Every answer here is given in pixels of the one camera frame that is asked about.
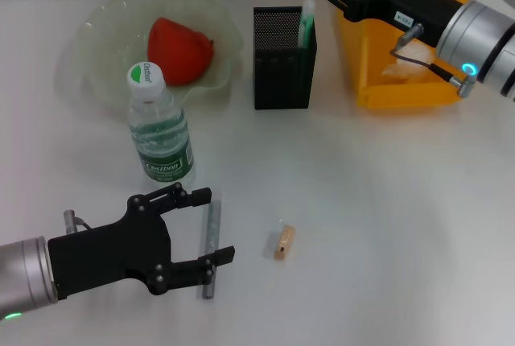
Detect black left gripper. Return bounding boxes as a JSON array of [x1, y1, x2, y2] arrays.
[[47, 183, 236, 299]]

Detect right wrist cable with plug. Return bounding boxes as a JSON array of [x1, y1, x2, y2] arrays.
[[389, 23, 478, 100]]

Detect small wooden cork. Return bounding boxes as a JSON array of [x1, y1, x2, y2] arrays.
[[263, 219, 297, 262]]

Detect wrist cable with plug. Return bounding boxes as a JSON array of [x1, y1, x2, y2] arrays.
[[63, 208, 93, 237], [389, 23, 478, 100]]

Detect grey glitter pen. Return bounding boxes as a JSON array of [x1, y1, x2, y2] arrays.
[[200, 188, 224, 301]]

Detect red-orange toy fruit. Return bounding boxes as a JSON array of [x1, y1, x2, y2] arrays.
[[146, 17, 215, 88]]

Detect clear bottle with green label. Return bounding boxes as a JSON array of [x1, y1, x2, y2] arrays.
[[126, 62, 196, 184]]

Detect pale green glass fruit plate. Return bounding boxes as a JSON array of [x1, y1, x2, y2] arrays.
[[56, 0, 245, 116]]

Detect yellow plastic bin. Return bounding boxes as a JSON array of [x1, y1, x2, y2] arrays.
[[332, 0, 474, 110]]

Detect white paper ball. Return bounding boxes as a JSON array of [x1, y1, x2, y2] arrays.
[[380, 42, 438, 81]]

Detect left wrist cable with plug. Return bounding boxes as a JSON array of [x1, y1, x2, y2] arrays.
[[63, 208, 93, 237]]

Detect black mesh pen holder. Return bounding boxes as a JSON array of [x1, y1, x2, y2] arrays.
[[252, 5, 319, 111]]

